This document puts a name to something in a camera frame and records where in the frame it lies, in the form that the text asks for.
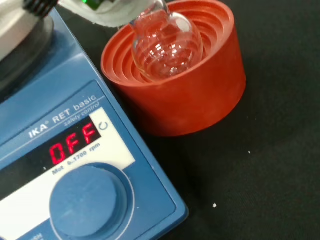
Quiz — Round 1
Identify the blue-based laboratory heater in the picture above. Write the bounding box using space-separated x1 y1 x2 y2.
0 0 190 240

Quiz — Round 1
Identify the orange flask stand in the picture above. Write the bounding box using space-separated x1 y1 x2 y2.
100 0 247 138

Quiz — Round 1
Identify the black bench cloth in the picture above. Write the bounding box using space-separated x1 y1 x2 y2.
53 0 320 240

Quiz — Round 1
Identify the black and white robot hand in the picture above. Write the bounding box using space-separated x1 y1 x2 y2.
21 0 162 28

